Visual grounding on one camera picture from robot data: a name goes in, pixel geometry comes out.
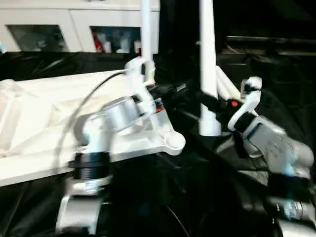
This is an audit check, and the red carton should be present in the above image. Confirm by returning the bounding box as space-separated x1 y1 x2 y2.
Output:
93 32 103 53

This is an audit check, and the black plastic mat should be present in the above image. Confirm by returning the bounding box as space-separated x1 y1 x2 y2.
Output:
0 49 316 237

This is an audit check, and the white cabinet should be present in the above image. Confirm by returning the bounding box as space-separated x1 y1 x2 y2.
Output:
0 0 161 54

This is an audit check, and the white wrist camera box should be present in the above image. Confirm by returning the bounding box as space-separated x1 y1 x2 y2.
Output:
124 56 157 118
228 76 263 132

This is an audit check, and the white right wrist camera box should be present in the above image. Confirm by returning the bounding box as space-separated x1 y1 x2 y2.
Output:
228 76 263 132

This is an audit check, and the black cabinet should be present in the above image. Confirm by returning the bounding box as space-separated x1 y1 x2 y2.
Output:
159 0 228 55

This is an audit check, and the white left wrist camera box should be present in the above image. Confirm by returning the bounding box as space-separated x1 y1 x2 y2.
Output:
124 56 157 118

